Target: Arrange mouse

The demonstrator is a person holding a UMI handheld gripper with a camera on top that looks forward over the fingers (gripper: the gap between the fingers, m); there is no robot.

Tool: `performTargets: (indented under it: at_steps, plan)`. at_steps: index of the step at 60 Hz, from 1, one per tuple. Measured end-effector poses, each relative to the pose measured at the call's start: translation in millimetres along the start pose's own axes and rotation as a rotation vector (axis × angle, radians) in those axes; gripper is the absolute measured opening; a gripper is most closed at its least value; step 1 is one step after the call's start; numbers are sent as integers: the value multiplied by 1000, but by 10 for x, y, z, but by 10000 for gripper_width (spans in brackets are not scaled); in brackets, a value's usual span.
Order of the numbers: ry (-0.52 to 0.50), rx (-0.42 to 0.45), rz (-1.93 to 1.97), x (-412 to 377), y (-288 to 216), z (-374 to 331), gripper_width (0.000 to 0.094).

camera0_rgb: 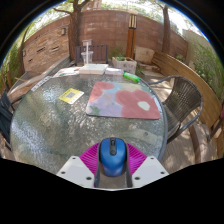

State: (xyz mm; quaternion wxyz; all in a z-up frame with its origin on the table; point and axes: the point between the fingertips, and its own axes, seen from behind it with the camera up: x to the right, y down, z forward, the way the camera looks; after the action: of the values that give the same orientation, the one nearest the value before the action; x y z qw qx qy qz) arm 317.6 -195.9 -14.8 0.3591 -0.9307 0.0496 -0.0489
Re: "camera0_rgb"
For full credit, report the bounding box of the green wipes packet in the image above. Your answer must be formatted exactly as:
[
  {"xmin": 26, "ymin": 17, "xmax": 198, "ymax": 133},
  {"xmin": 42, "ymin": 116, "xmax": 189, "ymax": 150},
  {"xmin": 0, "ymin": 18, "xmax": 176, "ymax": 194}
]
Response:
[{"xmin": 122, "ymin": 71, "xmax": 141, "ymax": 83}]

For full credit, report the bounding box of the slim tree trunk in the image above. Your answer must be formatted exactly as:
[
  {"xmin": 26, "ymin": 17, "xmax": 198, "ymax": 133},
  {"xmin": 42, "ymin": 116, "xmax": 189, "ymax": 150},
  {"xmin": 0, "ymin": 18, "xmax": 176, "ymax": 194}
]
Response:
[{"xmin": 156, "ymin": 3, "xmax": 172, "ymax": 54}]

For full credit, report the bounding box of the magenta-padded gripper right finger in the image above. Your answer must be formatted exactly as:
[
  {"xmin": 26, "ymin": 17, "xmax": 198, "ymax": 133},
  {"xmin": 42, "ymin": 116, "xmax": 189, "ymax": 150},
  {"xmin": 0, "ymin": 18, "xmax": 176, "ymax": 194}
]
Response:
[{"xmin": 125, "ymin": 142, "xmax": 170, "ymax": 189}]

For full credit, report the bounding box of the beige stone block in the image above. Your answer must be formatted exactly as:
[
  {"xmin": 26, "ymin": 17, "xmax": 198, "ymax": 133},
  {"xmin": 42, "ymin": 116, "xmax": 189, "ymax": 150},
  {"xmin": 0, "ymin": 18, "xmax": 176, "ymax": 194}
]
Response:
[{"xmin": 134, "ymin": 46, "xmax": 156, "ymax": 66}]

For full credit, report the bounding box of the blue and black computer mouse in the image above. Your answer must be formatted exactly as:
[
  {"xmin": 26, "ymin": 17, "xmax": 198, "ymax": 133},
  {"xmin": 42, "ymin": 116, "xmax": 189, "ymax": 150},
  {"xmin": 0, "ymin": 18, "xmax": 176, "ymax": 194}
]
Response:
[{"xmin": 98, "ymin": 137, "xmax": 128, "ymax": 178}]

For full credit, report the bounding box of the colourful printed magazine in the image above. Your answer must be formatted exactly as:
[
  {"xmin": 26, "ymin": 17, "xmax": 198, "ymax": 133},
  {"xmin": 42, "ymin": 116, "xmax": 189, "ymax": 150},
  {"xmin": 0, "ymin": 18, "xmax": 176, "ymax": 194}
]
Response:
[{"xmin": 53, "ymin": 67, "xmax": 82, "ymax": 78}]

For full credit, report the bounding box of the white printed strip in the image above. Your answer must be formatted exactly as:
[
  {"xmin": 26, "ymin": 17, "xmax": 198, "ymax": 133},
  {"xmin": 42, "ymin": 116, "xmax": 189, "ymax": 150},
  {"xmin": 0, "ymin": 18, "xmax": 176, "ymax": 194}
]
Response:
[{"xmin": 30, "ymin": 75, "xmax": 54, "ymax": 93}]

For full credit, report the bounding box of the yellow square card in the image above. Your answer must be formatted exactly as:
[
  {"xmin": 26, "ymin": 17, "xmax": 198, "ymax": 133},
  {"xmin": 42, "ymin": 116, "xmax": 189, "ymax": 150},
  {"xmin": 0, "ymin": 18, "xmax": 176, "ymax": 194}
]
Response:
[{"xmin": 58, "ymin": 87, "xmax": 85, "ymax": 105}]

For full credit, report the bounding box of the clear plastic cup with straw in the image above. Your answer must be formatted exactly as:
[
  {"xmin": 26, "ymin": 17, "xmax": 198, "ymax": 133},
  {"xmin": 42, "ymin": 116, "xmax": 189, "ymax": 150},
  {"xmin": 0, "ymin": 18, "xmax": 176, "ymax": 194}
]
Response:
[{"xmin": 80, "ymin": 39, "xmax": 95, "ymax": 66}]

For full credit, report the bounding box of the black metal chair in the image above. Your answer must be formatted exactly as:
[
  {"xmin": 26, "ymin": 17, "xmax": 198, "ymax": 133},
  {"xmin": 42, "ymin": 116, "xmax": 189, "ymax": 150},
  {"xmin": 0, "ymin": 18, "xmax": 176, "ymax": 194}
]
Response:
[{"xmin": 0, "ymin": 91, "xmax": 14, "ymax": 144}]

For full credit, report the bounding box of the dark wicker armchair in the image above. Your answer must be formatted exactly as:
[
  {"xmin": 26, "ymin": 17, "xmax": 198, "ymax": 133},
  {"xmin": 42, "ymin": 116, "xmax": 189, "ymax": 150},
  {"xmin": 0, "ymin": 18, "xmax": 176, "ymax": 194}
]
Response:
[{"xmin": 146, "ymin": 75, "xmax": 204, "ymax": 144}]

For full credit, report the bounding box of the forked tree trunk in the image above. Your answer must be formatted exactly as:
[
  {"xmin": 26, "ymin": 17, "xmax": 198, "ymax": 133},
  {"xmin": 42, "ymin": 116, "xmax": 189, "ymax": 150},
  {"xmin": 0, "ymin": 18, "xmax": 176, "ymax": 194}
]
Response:
[{"xmin": 53, "ymin": 0, "xmax": 98, "ymax": 61}]

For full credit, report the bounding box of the floral pink mouse pad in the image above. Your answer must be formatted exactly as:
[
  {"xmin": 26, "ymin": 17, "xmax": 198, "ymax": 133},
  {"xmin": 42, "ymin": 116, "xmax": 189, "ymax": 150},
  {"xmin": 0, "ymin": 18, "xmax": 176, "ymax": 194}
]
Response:
[{"xmin": 85, "ymin": 80, "xmax": 162, "ymax": 120}]

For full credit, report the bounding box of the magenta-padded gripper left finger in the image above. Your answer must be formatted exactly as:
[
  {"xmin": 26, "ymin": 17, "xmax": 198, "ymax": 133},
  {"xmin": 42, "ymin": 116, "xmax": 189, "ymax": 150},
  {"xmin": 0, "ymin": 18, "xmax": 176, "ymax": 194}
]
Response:
[{"xmin": 55, "ymin": 142, "xmax": 101, "ymax": 189}]

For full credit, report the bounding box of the thin white booklet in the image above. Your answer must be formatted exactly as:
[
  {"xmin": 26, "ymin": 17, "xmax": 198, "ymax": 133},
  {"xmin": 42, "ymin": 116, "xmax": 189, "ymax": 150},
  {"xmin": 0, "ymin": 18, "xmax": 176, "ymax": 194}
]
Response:
[{"xmin": 104, "ymin": 67, "xmax": 125, "ymax": 77}]

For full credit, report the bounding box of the stone planter box with plants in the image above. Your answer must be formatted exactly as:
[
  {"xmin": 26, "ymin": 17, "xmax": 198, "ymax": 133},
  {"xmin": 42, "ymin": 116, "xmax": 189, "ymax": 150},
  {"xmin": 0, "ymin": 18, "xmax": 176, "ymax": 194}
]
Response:
[{"xmin": 111, "ymin": 55, "xmax": 138, "ymax": 75}]

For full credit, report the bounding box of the wooden garden lamp post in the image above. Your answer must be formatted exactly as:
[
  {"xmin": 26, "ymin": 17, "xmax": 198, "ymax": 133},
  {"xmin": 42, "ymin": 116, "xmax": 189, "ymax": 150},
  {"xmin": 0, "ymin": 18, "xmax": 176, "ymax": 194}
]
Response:
[{"xmin": 125, "ymin": 9, "xmax": 139, "ymax": 60}]

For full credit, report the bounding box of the long curved wooden bench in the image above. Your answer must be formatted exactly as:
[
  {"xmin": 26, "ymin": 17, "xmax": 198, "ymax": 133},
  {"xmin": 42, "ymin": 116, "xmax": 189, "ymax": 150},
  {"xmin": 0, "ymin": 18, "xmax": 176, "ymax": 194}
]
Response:
[{"xmin": 151, "ymin": 50, "xmax": 224, "ymax": 158}]

